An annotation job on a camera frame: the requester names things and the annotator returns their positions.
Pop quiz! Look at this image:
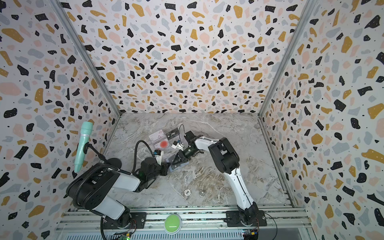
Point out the black VIP credit card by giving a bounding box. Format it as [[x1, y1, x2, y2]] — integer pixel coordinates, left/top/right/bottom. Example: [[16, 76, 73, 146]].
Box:
[[169, 155, 183, 171]]

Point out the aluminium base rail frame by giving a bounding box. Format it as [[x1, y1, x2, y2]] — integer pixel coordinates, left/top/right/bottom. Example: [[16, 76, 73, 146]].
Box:
[[53, 205, 316, 240]]

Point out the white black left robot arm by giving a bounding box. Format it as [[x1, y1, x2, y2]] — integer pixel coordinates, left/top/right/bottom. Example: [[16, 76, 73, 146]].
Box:
[[66, 158, 170, 222]]

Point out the aluminium left corner post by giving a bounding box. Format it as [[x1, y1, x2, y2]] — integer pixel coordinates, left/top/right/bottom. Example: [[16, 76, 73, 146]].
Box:
[[47, 0, 122, 118]]

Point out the green push button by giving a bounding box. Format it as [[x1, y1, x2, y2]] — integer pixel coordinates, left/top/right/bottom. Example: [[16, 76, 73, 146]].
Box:
[[164, 214, 182, 235]]

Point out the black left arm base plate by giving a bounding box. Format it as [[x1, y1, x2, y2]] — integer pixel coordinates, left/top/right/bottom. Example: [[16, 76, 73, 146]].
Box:
[[101, 212, 147, 230]]

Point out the black microphone stand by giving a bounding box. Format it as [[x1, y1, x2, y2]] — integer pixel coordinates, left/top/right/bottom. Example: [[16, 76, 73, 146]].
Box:
[[83, 143, 122, 169]]

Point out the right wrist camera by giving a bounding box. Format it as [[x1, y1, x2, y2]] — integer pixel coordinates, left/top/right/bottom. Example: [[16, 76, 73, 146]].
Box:
[[172, 140, 184, 150]]

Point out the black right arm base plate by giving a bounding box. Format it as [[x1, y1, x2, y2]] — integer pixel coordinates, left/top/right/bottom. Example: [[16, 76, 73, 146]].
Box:
[[224, 211, 267, 228]]

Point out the red circle credit card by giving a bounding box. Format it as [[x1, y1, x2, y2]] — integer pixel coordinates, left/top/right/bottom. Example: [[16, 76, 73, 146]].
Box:
[[160, 141, 169, 149]]

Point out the clear acrylic card box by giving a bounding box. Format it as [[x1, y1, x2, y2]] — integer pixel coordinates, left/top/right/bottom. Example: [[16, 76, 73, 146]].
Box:
[[149, 129, 179, 152]]

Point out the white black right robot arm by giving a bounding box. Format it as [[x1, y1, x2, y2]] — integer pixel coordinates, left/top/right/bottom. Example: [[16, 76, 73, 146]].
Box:
[[172, 131, 259, 225]]

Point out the mint green microphone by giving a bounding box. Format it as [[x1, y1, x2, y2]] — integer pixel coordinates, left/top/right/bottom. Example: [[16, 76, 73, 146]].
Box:
[[74, 122, 93, 173]]

